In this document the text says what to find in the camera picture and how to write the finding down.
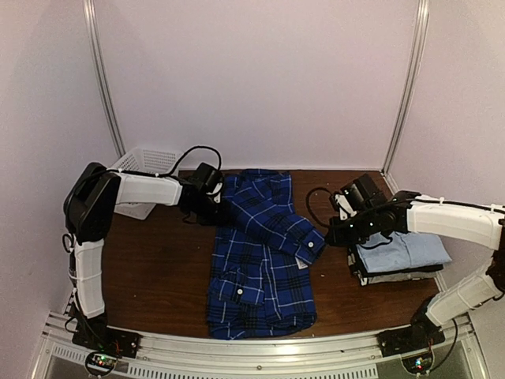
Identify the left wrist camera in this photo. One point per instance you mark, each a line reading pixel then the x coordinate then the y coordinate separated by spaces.
pixel 216 194

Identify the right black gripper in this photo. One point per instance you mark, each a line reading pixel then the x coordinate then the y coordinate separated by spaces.
pixel 335 237

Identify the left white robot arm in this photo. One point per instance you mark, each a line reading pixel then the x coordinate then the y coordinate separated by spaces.
pixel 90 205

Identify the circuit board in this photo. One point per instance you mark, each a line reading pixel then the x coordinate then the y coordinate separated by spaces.
pixel 100 364
pixel 418 364

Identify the left circuit board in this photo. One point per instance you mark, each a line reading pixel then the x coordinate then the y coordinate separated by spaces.
pixel 100 364

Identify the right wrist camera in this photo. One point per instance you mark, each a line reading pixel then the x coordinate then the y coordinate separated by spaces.
pixel 344 209

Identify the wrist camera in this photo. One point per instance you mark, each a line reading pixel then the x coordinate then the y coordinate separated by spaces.
pixel 344 209
pixel 216 194

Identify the light blue folded shirt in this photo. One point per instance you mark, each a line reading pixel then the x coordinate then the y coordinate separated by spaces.
pixel 423 249

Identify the blue plaid long sleeve shirt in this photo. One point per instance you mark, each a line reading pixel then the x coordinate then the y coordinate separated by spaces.
pixel 259 283

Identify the left aluminium frame post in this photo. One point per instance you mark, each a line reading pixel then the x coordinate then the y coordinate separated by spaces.
pixel 101 76

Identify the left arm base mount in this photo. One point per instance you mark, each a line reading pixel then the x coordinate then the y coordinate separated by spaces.
pixel 95 334

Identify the white plastic mesh basket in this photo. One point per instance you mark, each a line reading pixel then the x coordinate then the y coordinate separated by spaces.
pixel 147 161

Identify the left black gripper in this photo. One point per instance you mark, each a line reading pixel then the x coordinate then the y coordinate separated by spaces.
pixel 222 218

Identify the right circuit board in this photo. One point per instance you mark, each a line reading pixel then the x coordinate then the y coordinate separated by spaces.
pixel 418 364

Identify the right aluminium frame post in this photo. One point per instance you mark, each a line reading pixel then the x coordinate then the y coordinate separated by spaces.
pixel 420 31

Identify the aluminium frame post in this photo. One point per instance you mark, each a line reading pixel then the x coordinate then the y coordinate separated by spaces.
pixel 420 31
pixel 101 76

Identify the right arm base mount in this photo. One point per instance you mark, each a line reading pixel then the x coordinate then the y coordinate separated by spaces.
pixel 420 334

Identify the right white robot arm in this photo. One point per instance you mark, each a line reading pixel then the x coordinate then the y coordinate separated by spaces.
pixel 412 212

